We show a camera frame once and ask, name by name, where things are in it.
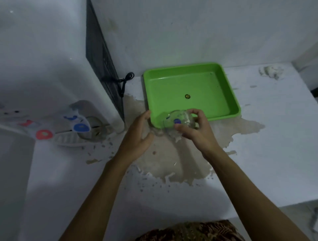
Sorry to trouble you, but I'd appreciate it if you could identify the person's left hand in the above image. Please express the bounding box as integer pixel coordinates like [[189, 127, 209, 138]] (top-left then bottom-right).
[[116, 110, 155, 166]]

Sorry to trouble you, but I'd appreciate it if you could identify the person's right hand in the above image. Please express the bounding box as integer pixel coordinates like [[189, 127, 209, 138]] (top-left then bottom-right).
[[174, 108, 220, 160]]

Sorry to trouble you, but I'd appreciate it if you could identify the clear glass with blue sticker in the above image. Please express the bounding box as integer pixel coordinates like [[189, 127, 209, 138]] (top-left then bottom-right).
[[162, 109, 197, 143]]

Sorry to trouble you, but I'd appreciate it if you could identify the person's left forearm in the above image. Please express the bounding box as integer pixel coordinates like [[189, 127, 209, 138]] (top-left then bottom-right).
[[59, 157, 130, 241]]

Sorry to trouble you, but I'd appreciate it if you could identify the person's right forearm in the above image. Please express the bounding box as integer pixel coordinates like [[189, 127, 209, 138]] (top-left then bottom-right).
[[203, 146, 311, 241]]

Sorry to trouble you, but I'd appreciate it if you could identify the brown liquid spill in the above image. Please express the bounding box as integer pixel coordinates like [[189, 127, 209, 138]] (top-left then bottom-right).
[[86, 94, 265, 187]]

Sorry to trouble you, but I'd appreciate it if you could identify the green plastic tray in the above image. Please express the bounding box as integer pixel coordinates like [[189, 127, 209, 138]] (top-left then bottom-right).
[[143, 62, 242, 128]]

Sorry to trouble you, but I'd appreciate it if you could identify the clear drinking glass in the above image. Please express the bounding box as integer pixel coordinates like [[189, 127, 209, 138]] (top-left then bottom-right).
[[77, 116, 108, 142]]

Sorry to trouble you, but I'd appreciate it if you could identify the blue dispenser tap lever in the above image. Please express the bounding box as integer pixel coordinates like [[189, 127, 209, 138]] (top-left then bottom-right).
[[63, 109, 90, 133]]

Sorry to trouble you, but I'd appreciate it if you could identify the white drip tray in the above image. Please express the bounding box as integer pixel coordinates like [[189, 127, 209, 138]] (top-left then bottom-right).
[[53, 132, 87, 147]]

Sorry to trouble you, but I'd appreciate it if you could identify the black condenser grille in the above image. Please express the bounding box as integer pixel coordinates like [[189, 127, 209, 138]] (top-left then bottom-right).
[[86, 0, 126, 125]]

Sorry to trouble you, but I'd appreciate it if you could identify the brown patterned clothing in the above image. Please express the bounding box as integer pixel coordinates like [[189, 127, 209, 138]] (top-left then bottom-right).
[[135, 219, 247, 241]]

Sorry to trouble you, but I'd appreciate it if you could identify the crumpled white cloth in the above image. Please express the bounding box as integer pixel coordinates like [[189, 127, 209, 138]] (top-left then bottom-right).
[[259, 64, 286, 80]]

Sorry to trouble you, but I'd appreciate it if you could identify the red dispenser tap lever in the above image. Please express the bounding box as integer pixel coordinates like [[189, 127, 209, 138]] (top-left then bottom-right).
[[19, 120, 54, 141]]

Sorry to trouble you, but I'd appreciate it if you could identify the white water dispenser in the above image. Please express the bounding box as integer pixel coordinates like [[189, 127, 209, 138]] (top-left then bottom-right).
[[0, 0, 126, 241]]

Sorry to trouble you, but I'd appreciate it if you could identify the black power cable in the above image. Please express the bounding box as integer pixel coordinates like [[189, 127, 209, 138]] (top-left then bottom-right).
[[101, 72, 135, 98]]

